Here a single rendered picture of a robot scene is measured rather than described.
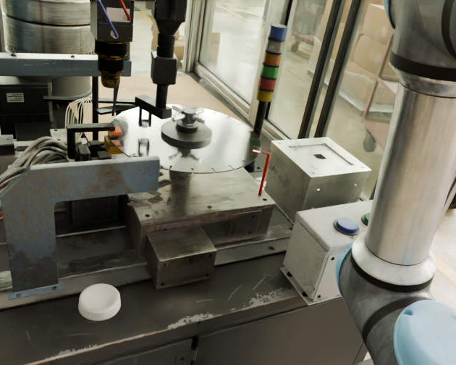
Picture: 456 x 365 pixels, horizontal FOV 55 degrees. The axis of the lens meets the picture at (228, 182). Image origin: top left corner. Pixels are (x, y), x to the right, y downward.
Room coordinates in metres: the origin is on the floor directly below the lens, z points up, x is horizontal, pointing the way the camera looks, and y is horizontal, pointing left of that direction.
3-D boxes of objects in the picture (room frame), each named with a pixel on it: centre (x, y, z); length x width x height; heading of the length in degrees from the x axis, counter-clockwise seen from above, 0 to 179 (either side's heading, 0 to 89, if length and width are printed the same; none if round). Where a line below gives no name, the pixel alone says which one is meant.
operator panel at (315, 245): (0.74, -0.29, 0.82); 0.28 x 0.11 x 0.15; 120
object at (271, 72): (1.12, -0.05, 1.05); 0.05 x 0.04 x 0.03; 30
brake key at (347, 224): (0.69, -0.24, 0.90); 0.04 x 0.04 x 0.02
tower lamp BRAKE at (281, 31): (1.12, -0.05, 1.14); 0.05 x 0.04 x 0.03; 30
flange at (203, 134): (0.86, 0.11, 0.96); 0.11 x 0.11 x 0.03
